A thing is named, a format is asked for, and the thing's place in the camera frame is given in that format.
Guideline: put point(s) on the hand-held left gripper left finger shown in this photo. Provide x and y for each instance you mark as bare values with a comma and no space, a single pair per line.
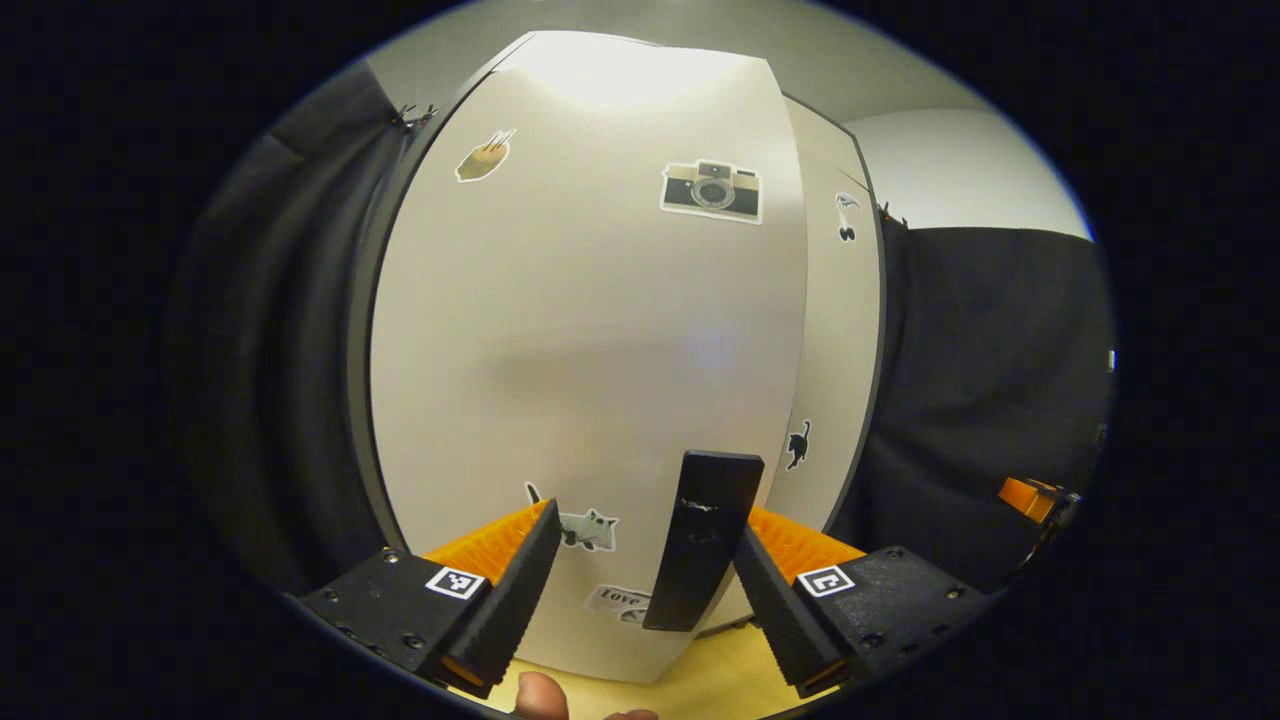
515,590

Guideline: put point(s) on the white cabinet door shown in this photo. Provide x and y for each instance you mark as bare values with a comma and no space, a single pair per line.
840,330
560,350

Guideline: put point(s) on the white shoe cabinet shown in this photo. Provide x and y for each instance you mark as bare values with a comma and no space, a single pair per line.
358,340

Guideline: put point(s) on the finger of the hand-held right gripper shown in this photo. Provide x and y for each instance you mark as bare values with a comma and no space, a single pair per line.
1025,497

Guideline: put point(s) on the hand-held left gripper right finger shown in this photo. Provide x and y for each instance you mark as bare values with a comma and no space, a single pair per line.
775,600

